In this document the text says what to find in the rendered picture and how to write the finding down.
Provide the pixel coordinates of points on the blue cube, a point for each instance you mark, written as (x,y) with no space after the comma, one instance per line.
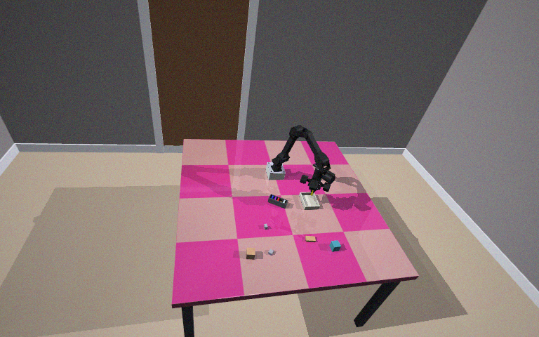
(335,245)

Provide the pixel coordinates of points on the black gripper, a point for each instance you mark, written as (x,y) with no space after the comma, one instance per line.
(304,179)

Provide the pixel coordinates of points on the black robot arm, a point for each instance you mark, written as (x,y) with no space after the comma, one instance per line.
(320,158)

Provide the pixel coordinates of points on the tan cube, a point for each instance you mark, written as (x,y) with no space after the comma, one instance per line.
(250,253)

